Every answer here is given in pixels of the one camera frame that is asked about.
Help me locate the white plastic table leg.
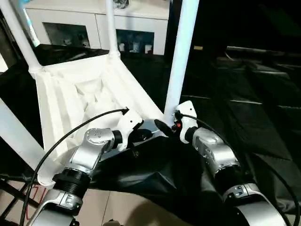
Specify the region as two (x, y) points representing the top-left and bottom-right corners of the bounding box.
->
(164, 0), (200, 128)
(105, 0), (121, 63)
(0, 97), (57, 186)
(0, 0), (45, 73)

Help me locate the white plastic table top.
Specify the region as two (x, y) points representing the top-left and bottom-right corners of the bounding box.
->
(29, 50), (169, 186)

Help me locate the black glossy mat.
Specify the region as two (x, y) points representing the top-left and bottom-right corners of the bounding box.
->
(0, 43), (301, 226)

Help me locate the black flat monitor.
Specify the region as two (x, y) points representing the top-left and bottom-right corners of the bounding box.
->
(227, 0), (301, 55)

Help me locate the white glass door cabinet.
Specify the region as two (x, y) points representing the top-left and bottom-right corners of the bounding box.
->
(24, 0), (169, 55)

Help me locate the pale teal translucent object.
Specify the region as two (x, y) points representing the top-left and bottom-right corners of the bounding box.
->
(20, 0), (40, 48)

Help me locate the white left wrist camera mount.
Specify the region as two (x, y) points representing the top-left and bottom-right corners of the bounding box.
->
(116, 109), (144, 152)

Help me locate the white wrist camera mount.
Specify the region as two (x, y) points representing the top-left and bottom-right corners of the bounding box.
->
(175, 100), (198, 144)
(116, 109), (144, 152)

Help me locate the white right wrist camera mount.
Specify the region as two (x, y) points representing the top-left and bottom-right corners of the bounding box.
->
(175, 100), (198, 144)

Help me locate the thin red cable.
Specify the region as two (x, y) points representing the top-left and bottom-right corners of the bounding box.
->
(24, 185), (47, 219)

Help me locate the tangled dark cable bundle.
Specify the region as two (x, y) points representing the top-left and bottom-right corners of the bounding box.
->
(112, 0), (130, 9)

